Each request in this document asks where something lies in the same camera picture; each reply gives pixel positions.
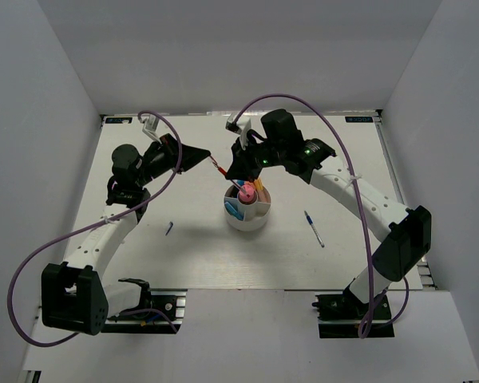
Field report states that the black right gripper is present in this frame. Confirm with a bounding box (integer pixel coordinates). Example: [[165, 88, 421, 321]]
[[226, 134, 285, 184]]

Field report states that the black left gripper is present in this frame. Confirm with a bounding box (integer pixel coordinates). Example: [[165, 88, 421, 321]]
[[137, 133, 211, 188]]

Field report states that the red gel pen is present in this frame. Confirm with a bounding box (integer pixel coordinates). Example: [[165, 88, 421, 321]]
[[213, 161, 253, 199]]

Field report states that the yellow capped orange highlighter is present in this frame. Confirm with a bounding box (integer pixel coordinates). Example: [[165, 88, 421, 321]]
[[254, 179, 264, 191]]

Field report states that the pink capped highlighter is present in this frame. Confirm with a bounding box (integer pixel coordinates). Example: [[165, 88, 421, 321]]
[[237, 184, 256, 204]]

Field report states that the blue transparent highlighter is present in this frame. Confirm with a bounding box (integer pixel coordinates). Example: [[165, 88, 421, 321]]
[[224, 201, 244, 221]]

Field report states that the blue gel pen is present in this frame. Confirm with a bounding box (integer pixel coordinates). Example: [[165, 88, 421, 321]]
[[304, 210, 325, 248]]

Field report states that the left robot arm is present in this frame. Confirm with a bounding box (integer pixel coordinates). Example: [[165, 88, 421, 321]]
[[42, 134, 211, 335]]

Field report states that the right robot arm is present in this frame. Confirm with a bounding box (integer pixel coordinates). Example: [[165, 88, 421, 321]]
[[226, 109, 432, 318]]

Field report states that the white round pen holder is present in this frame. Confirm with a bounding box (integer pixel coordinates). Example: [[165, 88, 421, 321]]
[[224, 186, 271, 231]]

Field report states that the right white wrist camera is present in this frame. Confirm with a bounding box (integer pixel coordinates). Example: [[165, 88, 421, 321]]
[[225, 113, 251, 150]]

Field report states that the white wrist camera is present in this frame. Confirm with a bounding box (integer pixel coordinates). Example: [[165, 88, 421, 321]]
[[225, 113, 251, 150], [140, 114, 160, 141]]

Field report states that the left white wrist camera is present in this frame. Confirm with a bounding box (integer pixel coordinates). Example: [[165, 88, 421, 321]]
[[140, 114, 160, 141]]

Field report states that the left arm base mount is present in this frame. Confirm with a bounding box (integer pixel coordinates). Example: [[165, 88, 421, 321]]
[[101, 290, 187, 335]]

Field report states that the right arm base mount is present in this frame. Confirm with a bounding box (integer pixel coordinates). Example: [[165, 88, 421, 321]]
[[312, 294, 394, 339]]

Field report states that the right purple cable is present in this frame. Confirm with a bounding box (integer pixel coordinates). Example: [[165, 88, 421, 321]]
[[233, 93, 410, 339]]

